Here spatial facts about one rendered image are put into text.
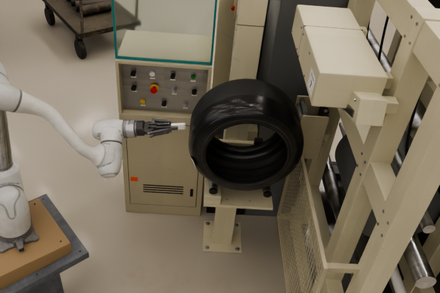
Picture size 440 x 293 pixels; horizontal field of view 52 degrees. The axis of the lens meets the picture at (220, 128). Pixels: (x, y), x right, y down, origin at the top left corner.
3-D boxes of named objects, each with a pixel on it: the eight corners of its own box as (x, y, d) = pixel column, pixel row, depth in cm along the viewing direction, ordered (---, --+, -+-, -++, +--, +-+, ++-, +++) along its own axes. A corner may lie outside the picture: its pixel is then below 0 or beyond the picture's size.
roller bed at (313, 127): (288, 136, 272) (297, 95, 254) (312, 137, 273) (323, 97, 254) (292, 157, 256) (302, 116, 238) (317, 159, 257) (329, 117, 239)
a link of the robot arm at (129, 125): (124, 116, 220) (137, 115, 220) (128, 130, 225) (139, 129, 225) (121, 127, 213) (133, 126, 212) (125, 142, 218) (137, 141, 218)
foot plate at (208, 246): (203, 221, 330) (203, 219, 329) (239, 223, 332) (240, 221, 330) (202, 251, 309) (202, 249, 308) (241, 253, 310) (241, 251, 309)
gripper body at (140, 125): (133, 127, 213) (153, 126, 213) (136, 116, 220) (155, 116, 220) (136, 139, 218) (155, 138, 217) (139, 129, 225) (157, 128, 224)
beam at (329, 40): (289, 33, 215) (295, 3, 206) (342, 37, 216) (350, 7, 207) (309, 106, 167) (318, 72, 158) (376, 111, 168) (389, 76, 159)
